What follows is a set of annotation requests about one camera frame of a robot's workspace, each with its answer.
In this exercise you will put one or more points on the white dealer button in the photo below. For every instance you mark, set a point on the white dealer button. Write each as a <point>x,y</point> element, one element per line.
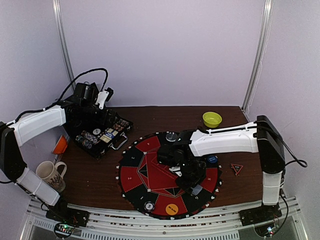
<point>96,131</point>

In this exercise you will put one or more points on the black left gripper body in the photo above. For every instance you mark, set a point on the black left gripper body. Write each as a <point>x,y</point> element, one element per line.
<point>87,114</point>

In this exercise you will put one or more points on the middle row poker chips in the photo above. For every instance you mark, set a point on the middle row poker chips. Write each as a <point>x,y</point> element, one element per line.
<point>90,137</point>

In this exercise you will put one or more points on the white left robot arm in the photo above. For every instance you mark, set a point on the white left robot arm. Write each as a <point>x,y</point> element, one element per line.
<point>16,133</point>

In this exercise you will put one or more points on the aluminium corner post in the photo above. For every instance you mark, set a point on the aluminium corner post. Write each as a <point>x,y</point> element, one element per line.
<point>260,51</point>
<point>62,38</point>

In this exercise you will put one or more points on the blue texas holdem card box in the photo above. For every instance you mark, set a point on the blue texas holdem card box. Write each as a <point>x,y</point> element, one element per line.
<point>108,135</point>

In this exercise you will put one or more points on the right aluminium corner post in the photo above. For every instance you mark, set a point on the right aluminium corner post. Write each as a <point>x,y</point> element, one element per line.
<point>260,51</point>

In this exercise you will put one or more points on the white ceramic mug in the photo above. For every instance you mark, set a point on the white ceramic mug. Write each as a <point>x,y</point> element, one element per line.
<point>53,174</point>

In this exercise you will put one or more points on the black poker chip case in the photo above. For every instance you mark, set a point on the black poker chip case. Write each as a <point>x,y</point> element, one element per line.
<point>90,124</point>

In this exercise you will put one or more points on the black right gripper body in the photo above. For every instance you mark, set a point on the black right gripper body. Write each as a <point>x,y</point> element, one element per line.
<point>192,180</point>

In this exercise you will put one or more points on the top row poker chips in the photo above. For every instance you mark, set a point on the top row poker chips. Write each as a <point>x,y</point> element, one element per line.
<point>121,125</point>

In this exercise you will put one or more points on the row poker chips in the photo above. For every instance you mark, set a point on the row poker chips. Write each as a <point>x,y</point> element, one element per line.
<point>84,142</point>
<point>90,137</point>
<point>121,125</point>

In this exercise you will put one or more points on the left aluminium corner post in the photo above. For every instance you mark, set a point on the left aluminium corner post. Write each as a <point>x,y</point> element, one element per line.
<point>62,38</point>

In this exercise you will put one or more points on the green plastic bowl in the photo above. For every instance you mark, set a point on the green plastic bowl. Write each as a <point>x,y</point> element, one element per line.
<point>211,119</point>

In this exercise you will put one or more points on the bottom row poker chips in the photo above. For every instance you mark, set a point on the bottom row poker chips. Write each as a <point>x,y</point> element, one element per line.
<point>84,142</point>

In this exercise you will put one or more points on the black poker chip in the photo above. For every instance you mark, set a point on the black poker chip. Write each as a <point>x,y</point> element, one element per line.
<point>149,206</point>

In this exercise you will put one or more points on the grey playing card deck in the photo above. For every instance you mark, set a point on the grey playing card deck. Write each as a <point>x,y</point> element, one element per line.
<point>196,190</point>

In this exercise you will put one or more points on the red black triangle token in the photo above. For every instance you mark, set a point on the red black triangle token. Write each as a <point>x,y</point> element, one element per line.
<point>237,168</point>

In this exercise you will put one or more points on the blue small blind button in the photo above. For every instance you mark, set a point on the blue small blind button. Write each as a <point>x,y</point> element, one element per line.
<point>212,159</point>

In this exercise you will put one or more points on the orange plastic bowl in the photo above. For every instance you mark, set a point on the orange plastic bowl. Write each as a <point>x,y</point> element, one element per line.
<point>60,146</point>

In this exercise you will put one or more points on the orange big blind button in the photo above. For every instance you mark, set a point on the orange big blind button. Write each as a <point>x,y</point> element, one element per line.
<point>171,209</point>

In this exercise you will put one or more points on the aluminium front rail frame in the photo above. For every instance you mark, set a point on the aluminium front rail frame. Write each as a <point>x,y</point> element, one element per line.
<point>213,223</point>

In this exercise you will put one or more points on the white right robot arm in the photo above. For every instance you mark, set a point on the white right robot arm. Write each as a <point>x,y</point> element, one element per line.
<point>259,137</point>

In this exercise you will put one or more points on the round red black poker mat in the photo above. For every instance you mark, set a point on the round red black poker mat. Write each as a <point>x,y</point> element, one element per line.
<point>141,178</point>

